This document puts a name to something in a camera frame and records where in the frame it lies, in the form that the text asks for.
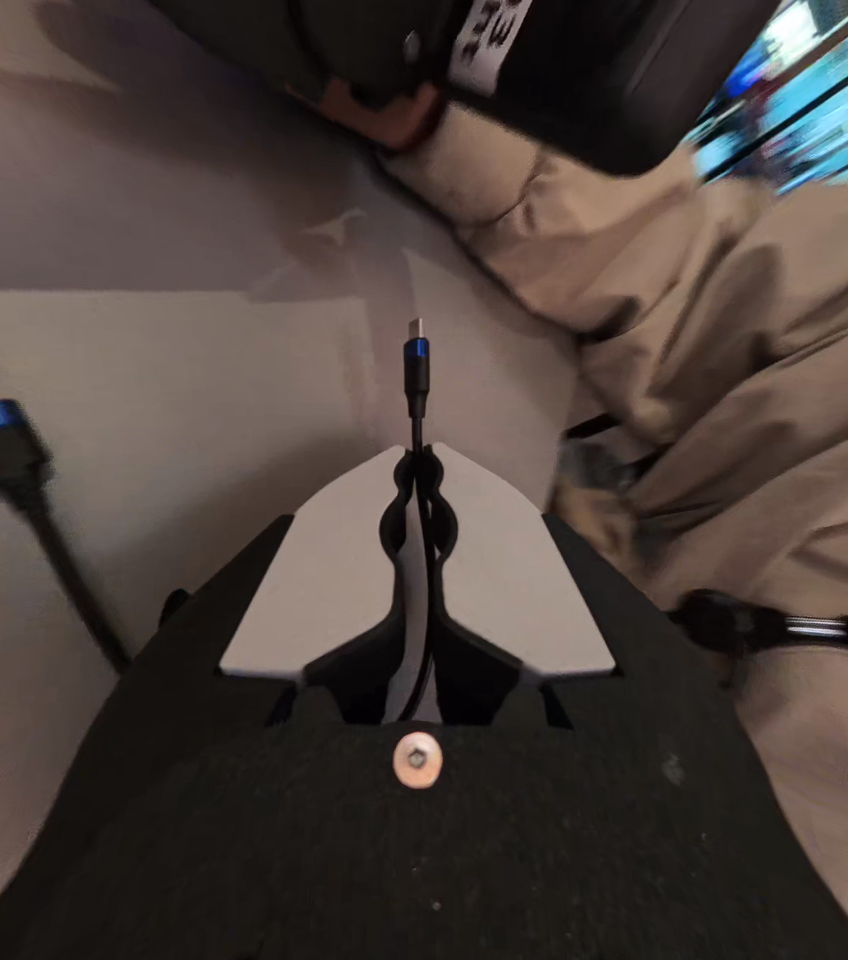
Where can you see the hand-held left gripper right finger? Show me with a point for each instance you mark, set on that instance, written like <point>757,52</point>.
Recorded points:
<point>529,585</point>

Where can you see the grey desk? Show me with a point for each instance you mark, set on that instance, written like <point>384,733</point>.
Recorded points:
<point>169,375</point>

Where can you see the person's beige jacket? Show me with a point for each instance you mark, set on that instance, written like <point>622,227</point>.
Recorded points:
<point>806,487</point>

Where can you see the person's right hand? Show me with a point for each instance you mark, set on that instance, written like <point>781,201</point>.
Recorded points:
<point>394,120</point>

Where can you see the person's right forearm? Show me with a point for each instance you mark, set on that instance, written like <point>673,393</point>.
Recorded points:
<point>618,262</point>

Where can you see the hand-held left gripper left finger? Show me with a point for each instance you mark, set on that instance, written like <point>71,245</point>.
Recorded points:
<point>319,577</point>

